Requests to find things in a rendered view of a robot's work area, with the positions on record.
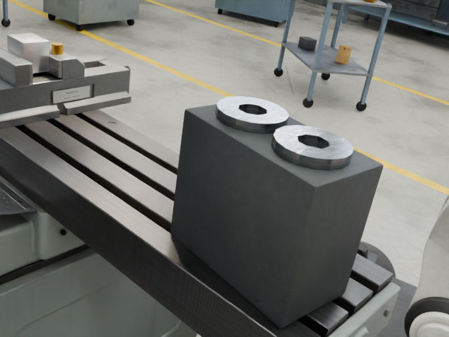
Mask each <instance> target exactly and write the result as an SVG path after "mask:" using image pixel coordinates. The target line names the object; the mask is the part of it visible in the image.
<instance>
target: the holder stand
mask: <svg viewBox="0 0 449 337"><path fill-rule="evenodd" d="M383 167H384V166H383V164H382V163H380V162H378V161H376V160H374V159H372V158H370V157H368V156H366V155H364V154H362V153H360V152H358V151H356V150H354V149H353V147H352V145H351V144H350V143H349V141H347V140H346V139H344V138H343V137H341V136H340V135H338V134H335V133H332V132H330V131H328V130H324V129H320V128H316V127H312V126H306V125H305V124H303V123H301V122H299V121H297V120H295V119H293V118H291V117H289V115H288V113H287V111H286V110H285V109H284V108H282V107H280V106H279V105H277V104H274V103H272V102H270V101H267V100H262V99H258V98H252V97H244V96H233V97H227V98H223V99H220V100H219V101H218V102H217V103H216V104H213V105H208V106H200V107H196V108H187V109H186V110H185V111H184V121H183V127H182V138H181V144H180V155H179V161H178V172H177V178H176V189H175V195H174V206H173V212H172V223H171V229H170V232H171V234H172V235H173V236H175V238H177V239H178V240H179V241H180V242H181V243H183V244H184V245H185V246H186V247H187V248H189V250H191V252H193V253H194V254H195V255H196V256H197V257H199V258H200V259H201V260H202V261H203V262H205V264H207V265H208V266H209V267H210V268H211V269H212V270H214V271H215V272H216V273H217V274H218V275H219V276H221V278H223V279H224V280H225V281H226V282H227V283H228V284H230V285H231V286H232V287H233V288H234V289H236V291H238V292H239V293H240V294H241V295H242V296H243V297H245V298H246V299H247V300H248V301H250V303H252V305H254V306H255V307H256V308H257V309H258V310H260V311H261V312H262V313H263V314H264V315H266V317H268V319H270V320H271V321H272V322H273V323H275V324H276V325H277V326H278V327H280V328H283V327H285V326H286V325H288V324H290V323H292V322H294V321H296V320H298V319H300V318H301V317H303V316H305V315H307V314H308V313H310V312H312V311H314V310H316V309H317V308H320V307H321V306H323V305H325V304H327V303H328V302H330V301H332V300H334V299H335V298H338V297H339V296H342V295H343V294H344V293H345V290H346V287H347V283H348V281H349V277H350V274H351V271H352V267H353V264H354V261H355V257H356V255H357V251H358V248H359V244H360V241H361V238H362V235H363V231H364V229H365V224H366V222H367V218H368V215H369V212H370V209H371V205H372V203H373V198H374V196H375V193H376V189H377V187H378V183H379V180H380V176H381V173H382V170H383Z"/></svg>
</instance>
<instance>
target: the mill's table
mask: <svg viewBox="0 0 449 337"><path fill-rule="evenodd" d="M178 161H179V154H178V153H176V152H174V151H173V150H170V149H169V148H167V147H165V146H164V145H162V144H160V143H158V142H156V141H155V140H152V139H151V138H149V137H147V136H146V135H144V134H142V133H141V132H138V131H137V130H135V129H133V128H131V127H129V126H128V125H126V124H124V123H123V122H120V121H119V120H117V119H115V118H113V117H112V116H110V115H108V114H106V113H105V112H102V111H101V110H99V109H98V110H92V111H88V112H82V113H78V114H72V115H68V116H67V115H66V114H63V113H60V115H59V117H58V118H52V119H49V120H42V121H39V122H32V123H29V124H22V125H19V126H13V127H9V128H3V129H0V175H1V176H2V177H3V178H4V179H6V180H7V181H8V182H10V183H11V184H12V185H13V186H14V187H16V188H17V189H18V190H20V191H21V192H22V193H23V194H24V195H26V196H27V197H28V198H30V199H31V200H32V201H33V202H34V203H36V204H37V205H38V206H40V207H41V208H42V209H43V210H44V211H46V212H47V213H48V214H50V215H51V216H52V217H53V218H54V219H55V220H57V221H58V222H59V223H61V224H62V225H63V226H64V227H65V228H67V229H68V230H69V231H71V232H72V233H73V234H74V235H75V236H77V237H78V238H79V239H81V240H82V241H83V242H84V243H85V244H87V245H88V246H89V247H91V248H92V249H93V250H94V251H95V252H97V253H98V254H99V255H101V256H102V257H103V258H104V259H105V260H106V261H108V262H109V263H111V264H112V265H113V266H114V267H115V268H116V269H118V270H119V271H120V272H122V273H123V274H124V275H125V276H126V277H128V278H129V279H130V280H132V281H133V282H134V283H135V284H136V285H138V286H139V287H140V288H142V289H143V290H144V291H145V292H146V293H148V294H149V295H150V296H152V297H153V298H154V299H155V300H156V301H157V302H159V303H160V304H162V305H163V306H164V307H165V308H166V309H167V310H169V311H170V312H172V313H173V314H174V315H175V316H176V317H177V318H179V319H180V320H182V321H183V322H184V323H185V324H186V325H187V326H189V327H190V328H192V329H193V330H194V331H195V332H196V333H197V334H199V335H200V336H202V337H375V336H376V335H377V334H378V333H379V332H380V331H381V330H382V329H383V328H385V327H386V326H387V325H388V322H389V320H390V316H391V315H392V311H393V308H394V306H395V303H396V300H397V298H398V294H399V292H400V286H398V285H396V284H394V283H392V282H391V281H392V278H393V276H394V274H393V273H392V272H390V271H388V270H386V269H384V268H382V267H380V266H379V265H377V264H375V263H374V262H372V261H370V260H368V259H366V258H364V257H362V256H361V255H359V254H357V255H356V257H355V261H354V264H353V267H352V271H351V274H350V277H349V281H348V283H347V287H346V290H345V293H344V294H343V295H342V296H339V297H338V298H335V299H334V300H332V301H330V302H328V303H327V304H325V305H323V306H321V307H320V308H317V309H316V310H314V311H312V312H310V313H308V314H307V315H305V316H303V317H301V318H300V319H298V320H296V321H294V322H292V323H290V324H288V325H286V326H285V327H283V328H280V327H278V326H277V325H276V324H275V323H273V322H272V321H271V320H270V319H268V317H266V315H264V314H263V313H262V312H261V311H260V310H258V309H257V308H256V307H255V306H254V305H252V303H250V301H248V300H247V299H246V298H245V297H243V296H242V295H241V294H240V293H239V292H238V291H236V289H234V288H233V287H232V286H231V285H230V284H228V283H227V282H226V281H225V280H224V279H223V278H221V276H219V275H218V274H217V273H216V272H215V271H214V270H212V269H211V268H210V267H209V266H208V265H207V264H205V262H203V261H202V260H201V259H200V258H199V257H197V256H196V255H195V254H194V253H193V252H191V250H189V248H187V247H186V246H185V245H184V244H183V243H181V242H180V241H179V240H178V239H177V238H175V236H173V235H172V234H171V232H170V229H171V223H172V212H173V206H174V195H175V189H176V178H177V172H178Z"/></svg>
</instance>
